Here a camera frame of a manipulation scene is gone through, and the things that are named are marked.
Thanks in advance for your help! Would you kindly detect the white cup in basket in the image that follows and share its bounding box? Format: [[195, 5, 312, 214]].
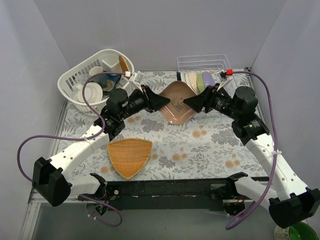
[[89, 66, 104, 77]]

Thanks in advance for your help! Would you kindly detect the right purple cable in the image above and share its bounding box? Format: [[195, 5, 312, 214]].
[[224, 70, 279, 231]]

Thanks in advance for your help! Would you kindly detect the black base frame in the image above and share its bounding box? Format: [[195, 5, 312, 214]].
[[77, 178, 251, 213]]

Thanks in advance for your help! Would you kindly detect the blue star dish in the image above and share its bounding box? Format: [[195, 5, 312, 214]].
[[100, 74, 122, 93]]

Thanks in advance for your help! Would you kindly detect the white plate in basket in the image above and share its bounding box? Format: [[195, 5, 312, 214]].
[[75, 82, 103, 104]]

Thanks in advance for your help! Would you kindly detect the floral table mat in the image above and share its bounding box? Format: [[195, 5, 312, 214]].
[[59, 71, 267, 181]]

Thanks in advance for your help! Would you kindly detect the white wire dish rack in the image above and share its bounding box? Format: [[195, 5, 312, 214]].
[[176, 54, 245, 118]]

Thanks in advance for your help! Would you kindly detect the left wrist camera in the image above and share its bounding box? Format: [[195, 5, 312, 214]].
[[125, 71, 144, 90]]

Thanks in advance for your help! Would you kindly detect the purple cable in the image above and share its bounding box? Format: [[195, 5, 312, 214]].
[[224, 70, 279, 231], [16, 71, 131, 228]]

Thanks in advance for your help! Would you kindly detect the watermelon pattern plate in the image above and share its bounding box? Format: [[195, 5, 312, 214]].
[[180, 72, 190, 85]]

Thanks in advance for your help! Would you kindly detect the green square bowl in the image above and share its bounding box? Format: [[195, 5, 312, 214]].
[[196, 73, 206, 95]]

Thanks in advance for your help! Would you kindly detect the green floral mug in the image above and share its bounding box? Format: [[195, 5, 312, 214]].
[[274, 222, 319, 240]]

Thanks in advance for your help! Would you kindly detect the woven bamboo tray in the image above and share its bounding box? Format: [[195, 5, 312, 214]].
[[107, 138, 153, 180]]

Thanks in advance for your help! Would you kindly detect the beige square bowl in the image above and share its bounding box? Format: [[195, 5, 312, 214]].
[[186, 72, 200, 95]]

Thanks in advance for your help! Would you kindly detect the white plastic basket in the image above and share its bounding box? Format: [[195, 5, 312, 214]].
[[57, 49, 135, 117]]

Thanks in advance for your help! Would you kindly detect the purple square bowl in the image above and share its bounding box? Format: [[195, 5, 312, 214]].
[[202, 71, 216, 88]]

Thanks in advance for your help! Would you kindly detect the woven coaster in basket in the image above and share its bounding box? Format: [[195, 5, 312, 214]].
[[118, 54, 131, 72]]

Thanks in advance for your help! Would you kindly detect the pink square bowl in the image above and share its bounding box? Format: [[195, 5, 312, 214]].
[[159, 81, 196, 125]]

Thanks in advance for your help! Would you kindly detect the white square container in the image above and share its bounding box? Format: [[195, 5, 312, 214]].
[[100, 54, 122, 72]]

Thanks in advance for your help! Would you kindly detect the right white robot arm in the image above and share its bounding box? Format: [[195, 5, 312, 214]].
[[183, 86, 320, 229]]

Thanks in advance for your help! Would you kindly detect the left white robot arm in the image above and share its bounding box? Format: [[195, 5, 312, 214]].
[[32, 85, 170, 207]]

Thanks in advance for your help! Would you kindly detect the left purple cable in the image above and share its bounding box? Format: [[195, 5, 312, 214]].
[[16, 71, 131, 228]]

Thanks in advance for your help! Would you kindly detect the red rimmed beige plate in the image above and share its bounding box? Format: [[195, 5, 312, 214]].
[[176, 71, 182, 81]]

